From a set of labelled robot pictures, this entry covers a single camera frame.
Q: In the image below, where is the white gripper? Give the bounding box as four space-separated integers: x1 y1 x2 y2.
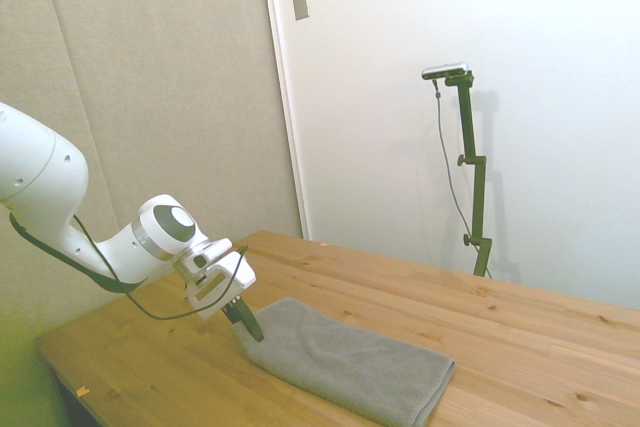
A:
194 250 265 344

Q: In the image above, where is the grey terry towel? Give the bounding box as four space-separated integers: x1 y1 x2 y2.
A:
238 296 457 427

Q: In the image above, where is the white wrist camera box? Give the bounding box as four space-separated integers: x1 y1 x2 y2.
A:
183 266 231 306

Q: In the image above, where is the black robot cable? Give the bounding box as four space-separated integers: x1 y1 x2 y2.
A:
8 213 250 322

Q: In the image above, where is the white door frame trim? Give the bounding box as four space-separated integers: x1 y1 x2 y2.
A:
258 0 312 241

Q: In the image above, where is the dark green camera stand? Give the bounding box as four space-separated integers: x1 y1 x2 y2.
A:
443 71 494 278

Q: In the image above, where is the silver camera on stand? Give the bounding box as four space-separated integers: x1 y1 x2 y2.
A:
421 61 472 82

